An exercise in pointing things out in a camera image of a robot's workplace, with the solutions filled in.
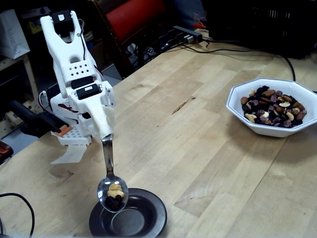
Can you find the white octagonal bowl blue rim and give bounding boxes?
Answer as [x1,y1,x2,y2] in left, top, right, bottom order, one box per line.
[225,78,317,138]

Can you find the yellow and black box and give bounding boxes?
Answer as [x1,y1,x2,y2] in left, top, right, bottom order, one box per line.
[28,21,44,35]

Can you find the bent metal spoon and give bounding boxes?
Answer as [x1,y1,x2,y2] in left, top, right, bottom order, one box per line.
[97,133,129,213]

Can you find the blue denim fabric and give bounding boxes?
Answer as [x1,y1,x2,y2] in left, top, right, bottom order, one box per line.
[170,0,208,30]

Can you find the black plastic crate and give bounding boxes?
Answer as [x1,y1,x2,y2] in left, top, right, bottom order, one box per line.
[205,0,317,60]

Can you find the wooden shelf rack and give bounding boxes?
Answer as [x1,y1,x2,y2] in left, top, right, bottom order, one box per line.
[0,53,38,105]

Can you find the trail mix nuts and raisins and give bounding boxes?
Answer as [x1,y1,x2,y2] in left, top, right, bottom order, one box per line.
[240,85,308,128]

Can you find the red and black object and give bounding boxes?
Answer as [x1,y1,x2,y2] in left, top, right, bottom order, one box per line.
[0,140,13,166]

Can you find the white cardboard box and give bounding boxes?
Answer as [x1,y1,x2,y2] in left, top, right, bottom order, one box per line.
[0,9,31,60]

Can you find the red chair dark wood frame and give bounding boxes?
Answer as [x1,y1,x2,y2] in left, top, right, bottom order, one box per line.
[90,0,171,80]

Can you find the white robot arm with base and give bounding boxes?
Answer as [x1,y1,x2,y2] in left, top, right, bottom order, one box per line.
[38,10,107,146]

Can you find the stack of books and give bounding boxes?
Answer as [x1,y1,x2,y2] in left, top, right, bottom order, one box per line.
[81,23,94,49]

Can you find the dark brown metal plate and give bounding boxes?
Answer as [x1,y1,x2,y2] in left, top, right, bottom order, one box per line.
[89,187,168,238]

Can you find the beige masking tape wrap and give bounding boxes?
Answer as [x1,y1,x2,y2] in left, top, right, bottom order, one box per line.
[93,105,116,141]

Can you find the black clamp with orange pads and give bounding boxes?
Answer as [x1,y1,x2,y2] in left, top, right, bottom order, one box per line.
[9,100,73,136]

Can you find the white gripper with motor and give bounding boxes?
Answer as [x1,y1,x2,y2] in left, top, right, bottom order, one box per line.
[67,81,116,139]

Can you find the scooped nuts and raisins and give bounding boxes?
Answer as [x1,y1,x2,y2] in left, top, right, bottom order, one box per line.
[104,182,126,211]

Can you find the red string tangle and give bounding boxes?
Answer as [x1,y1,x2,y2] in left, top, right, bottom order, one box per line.
[192,11,208,29]

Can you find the black cable loop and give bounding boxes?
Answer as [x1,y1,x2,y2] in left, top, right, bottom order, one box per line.
[0,192,35,238]

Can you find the black power strip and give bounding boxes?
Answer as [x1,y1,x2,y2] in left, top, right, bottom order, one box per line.
[172,25,203,43]

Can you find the white paper scrap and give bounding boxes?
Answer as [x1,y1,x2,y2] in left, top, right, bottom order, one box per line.
[51,143,87,165]

